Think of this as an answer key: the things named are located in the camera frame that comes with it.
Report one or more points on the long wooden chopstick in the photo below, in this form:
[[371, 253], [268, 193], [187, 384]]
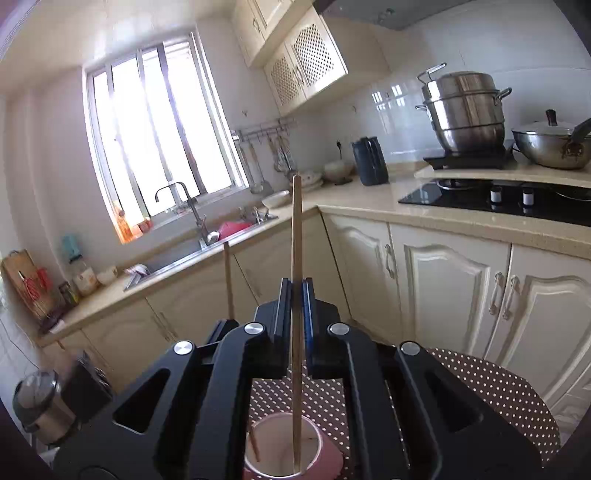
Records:
[[297, 230], [228, 277]]

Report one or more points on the small red jar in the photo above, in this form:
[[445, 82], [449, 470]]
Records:
[[144, 227]]

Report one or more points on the stainless steel steamer pot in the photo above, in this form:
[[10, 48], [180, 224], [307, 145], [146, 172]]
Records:
[[461, 115]]

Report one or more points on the steel sink faucet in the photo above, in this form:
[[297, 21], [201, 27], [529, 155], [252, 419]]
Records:
[[194, 207]]

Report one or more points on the small dark bottle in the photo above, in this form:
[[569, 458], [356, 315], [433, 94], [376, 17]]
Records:
[[68, 295]]

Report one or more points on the red kitchen tool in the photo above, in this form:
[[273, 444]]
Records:
[[34, 284]]

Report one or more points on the clear jar with label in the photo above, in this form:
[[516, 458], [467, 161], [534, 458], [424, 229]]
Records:
[[84, 277]]

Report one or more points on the cream upper wall cabinets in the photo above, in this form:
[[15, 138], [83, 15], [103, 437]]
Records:
[[258, 27]]

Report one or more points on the cream lattice-door wall cabinet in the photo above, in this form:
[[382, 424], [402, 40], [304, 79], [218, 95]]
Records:
[[314, 50]]

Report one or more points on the kitchen window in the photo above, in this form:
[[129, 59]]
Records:
[[152, 138]]

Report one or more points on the black electric kettle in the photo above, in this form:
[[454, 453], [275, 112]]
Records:
[[369, 161]]

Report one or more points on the black box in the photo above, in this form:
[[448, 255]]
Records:
[[92, 383]]

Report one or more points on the steel pedal trash can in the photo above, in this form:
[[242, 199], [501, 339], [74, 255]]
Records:
[[41, 406]]

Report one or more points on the stainless steel sink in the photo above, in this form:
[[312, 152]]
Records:
[[184, 258]]

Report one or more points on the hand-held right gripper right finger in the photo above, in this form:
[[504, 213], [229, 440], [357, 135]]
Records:
[[308, 323]]

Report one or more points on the polka dot round table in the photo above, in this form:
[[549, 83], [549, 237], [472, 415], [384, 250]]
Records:
[[485, 392]]

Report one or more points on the orange bottle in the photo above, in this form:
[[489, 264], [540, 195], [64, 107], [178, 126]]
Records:
[[123, 226]]

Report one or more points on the steel pan lid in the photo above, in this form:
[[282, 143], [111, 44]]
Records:
[[545, 127]]

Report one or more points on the stack of white bowls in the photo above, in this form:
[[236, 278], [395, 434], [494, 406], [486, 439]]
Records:
[[310, 181]]

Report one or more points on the hanging kitchen utensils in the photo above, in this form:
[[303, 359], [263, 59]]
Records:
[[282, 154]]

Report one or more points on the hanging steel ladle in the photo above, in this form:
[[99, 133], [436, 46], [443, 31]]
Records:
[[258, 180]]

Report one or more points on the pink cup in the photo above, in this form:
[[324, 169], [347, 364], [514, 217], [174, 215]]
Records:
[[272, 438]]

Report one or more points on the steel wall utensil rail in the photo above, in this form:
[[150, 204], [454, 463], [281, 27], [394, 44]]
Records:
[[263, 130]]

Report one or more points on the red plastic basin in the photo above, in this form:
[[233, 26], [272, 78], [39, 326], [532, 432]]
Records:
[[233, 228]]

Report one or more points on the wooden cutting board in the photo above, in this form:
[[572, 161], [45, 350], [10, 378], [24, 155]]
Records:
[[18, 272]]

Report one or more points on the black glass gas stove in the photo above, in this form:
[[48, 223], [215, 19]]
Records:
[[461, 198]]

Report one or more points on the grey range hood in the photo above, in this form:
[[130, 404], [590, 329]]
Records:
[[397, 11]]

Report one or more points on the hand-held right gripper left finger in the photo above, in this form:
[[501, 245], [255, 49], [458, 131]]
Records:
[[284, 323]]

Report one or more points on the black induction cooker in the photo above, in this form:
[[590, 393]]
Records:
[[471, 159]]

